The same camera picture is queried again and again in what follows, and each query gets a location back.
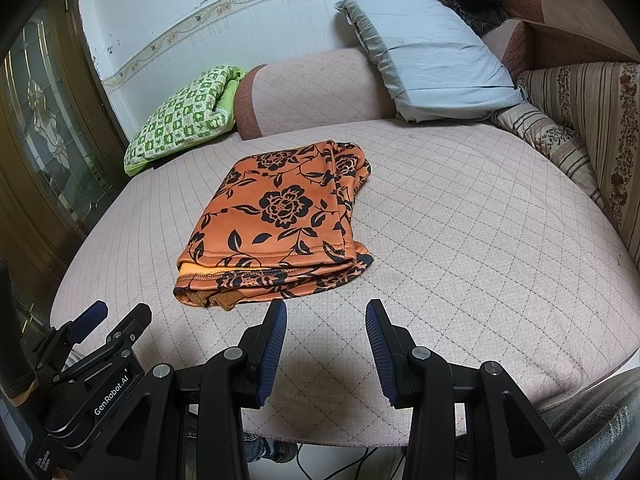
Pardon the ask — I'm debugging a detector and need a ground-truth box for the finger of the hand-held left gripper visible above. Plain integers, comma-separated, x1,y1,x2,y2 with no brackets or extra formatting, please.
95,302,152,358
70,300,109,346

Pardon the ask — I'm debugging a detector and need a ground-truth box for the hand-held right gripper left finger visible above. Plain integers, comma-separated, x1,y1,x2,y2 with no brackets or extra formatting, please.
77,299,288,480

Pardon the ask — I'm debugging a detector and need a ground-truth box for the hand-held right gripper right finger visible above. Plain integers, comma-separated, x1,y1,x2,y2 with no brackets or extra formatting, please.
365,299,576,480

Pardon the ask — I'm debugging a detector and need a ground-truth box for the orange floral garment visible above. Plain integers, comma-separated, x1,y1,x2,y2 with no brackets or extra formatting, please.
173,141,376,311

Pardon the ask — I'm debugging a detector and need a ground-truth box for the person's left leg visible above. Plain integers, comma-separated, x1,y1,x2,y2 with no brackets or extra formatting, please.
185,400,301,466

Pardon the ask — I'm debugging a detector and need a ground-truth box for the person's leg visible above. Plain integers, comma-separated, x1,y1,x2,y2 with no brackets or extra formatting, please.
537,367,640,480
185,400,301,466

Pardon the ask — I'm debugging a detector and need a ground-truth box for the wooden glass-door cabinet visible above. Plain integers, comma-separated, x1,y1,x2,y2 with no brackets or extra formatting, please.
0,0,128,321

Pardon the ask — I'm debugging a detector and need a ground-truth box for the green patterned pillow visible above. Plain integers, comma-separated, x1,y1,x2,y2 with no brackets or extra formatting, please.
124,65,246,177

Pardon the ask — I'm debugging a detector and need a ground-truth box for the person's right leg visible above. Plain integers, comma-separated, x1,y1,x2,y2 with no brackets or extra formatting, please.
537,367,640,480

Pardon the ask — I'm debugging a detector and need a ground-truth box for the small striped floral cushion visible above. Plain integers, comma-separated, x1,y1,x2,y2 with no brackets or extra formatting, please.
492,101,603,201

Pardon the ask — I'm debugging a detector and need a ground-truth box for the grey pillow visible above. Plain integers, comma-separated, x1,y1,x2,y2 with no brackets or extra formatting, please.
334,0,525,123

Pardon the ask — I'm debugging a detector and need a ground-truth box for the large striped floral cushion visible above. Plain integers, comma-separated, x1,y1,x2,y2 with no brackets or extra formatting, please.
515,61,640,266

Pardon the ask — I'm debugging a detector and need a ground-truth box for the black cable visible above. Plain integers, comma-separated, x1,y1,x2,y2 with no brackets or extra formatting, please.
295,442,381,480

